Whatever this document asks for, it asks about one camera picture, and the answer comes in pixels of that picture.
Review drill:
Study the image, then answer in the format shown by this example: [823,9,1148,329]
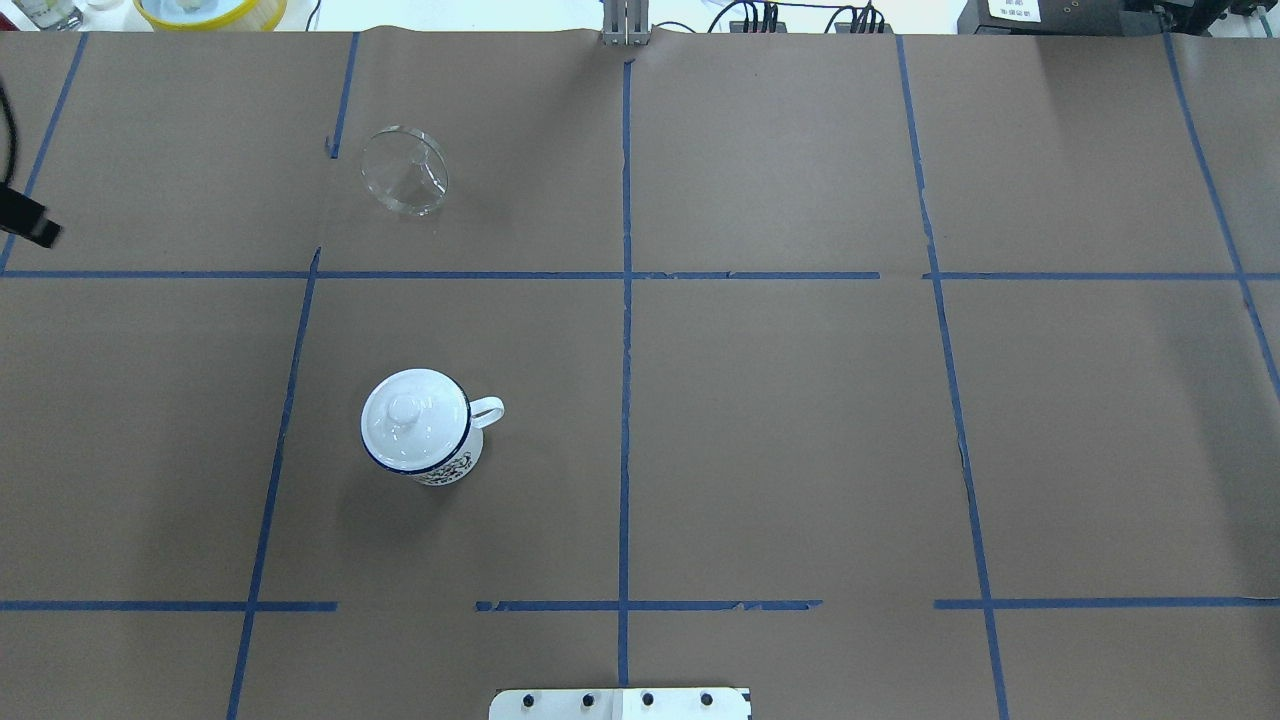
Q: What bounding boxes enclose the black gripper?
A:
[0,186,61,249]

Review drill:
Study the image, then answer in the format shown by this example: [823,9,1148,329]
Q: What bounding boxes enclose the clear glass funnel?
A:
[360,126,449,217]

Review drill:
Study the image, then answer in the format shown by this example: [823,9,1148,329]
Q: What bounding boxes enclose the white ceramic lid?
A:
[360,369,471,474]

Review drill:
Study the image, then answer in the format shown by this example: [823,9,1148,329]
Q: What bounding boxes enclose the yellow rimmed bowl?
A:
[132,1,288,33]

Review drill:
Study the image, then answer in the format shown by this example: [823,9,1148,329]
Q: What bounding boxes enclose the white enamel mug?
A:
[365,396,506,486]

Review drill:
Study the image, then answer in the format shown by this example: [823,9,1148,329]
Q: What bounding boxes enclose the black device with label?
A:
[956,1,1166,37]

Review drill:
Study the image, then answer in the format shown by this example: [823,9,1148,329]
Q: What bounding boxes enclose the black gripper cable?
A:
[0,85,20,191]

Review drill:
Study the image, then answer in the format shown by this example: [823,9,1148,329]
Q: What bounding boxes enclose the aluminium frame post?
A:
[600,0,652,47]

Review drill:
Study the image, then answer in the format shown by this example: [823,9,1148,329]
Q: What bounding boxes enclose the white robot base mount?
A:
[488,687,753,719]

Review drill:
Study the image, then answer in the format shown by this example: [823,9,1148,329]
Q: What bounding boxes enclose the black power strip cables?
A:
[707,0,891,36]

